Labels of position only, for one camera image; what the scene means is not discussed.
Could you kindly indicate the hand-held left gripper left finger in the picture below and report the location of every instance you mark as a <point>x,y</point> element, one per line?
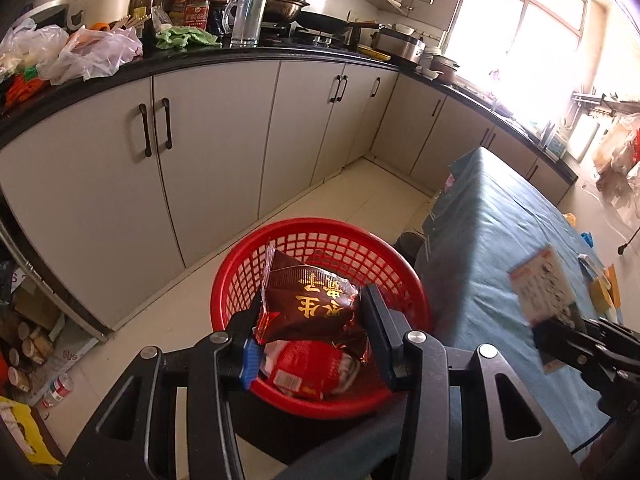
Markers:
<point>250,366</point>

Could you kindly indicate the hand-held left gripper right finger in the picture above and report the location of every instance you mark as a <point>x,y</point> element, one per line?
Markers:
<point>382,340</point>

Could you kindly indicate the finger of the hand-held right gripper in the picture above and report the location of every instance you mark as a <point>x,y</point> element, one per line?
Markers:
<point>565,345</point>

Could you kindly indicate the red white snack packet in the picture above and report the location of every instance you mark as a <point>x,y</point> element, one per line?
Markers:
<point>310,366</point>

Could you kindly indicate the orange box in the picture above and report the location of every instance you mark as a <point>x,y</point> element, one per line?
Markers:
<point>602,292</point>

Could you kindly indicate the white printed packet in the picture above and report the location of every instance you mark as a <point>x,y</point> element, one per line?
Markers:
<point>540,285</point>

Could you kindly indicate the red plastic basket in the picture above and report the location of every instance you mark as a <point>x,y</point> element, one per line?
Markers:
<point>345,407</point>

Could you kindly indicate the brown snack packet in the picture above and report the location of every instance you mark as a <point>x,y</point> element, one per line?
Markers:
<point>305,310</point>

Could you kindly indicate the blue plastic bag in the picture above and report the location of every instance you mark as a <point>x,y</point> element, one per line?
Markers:
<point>587,240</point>

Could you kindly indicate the yellow plastic bag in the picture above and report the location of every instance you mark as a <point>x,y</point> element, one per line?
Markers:
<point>570,218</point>

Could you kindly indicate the blue table cloth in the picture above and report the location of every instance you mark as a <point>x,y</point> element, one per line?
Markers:
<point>480,240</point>

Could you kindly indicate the plastic bottle red label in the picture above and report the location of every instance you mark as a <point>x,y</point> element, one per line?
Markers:
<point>57,391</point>

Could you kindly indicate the hanging plastic bags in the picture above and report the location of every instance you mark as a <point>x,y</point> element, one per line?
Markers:
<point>620,155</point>

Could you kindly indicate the blue white box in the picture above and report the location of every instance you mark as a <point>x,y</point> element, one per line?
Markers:
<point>556,146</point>

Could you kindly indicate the cluster of glass jars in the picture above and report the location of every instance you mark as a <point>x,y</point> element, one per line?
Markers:
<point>32,347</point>

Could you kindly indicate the row of grey base cabinets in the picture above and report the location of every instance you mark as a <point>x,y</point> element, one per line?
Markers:
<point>215,135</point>

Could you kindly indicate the yellow shopping bag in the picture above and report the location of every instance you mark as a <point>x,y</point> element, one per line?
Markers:
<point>25,435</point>

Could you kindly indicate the brown cooking pot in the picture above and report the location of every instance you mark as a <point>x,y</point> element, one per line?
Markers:
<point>444,69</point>

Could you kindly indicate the stack of white bowls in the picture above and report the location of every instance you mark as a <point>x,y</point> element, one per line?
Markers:
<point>429,62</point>

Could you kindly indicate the yellow dish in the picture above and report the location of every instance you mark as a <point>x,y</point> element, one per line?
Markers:
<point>372,52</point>

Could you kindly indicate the silver rice cooker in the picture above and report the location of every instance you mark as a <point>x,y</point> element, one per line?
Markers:
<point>400,47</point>

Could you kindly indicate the gas stove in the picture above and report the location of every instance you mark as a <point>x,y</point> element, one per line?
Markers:
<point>310,39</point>

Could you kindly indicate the kitchen window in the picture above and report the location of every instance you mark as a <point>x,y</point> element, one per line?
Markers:
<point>525,35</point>

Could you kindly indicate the black kitchen countertop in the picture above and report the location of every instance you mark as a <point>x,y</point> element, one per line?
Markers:
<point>200,55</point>

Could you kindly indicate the black frying pan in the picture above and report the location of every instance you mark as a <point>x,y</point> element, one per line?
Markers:
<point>322,21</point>

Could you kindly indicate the green cloth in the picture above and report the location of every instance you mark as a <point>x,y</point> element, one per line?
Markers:
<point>185,37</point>

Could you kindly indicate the glass mug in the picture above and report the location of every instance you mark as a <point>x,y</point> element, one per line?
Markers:
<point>247,20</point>

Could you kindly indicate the pinkish clear plastic bag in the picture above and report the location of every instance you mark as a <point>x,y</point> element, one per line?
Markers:
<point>95,55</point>

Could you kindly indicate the steel wok with lid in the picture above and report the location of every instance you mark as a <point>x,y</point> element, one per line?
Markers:
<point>280,2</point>

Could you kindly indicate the orange plastic object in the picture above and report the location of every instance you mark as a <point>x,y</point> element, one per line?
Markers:
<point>22,91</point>

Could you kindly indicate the steel wall rack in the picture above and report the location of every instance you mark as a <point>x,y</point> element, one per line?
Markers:
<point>600,102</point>

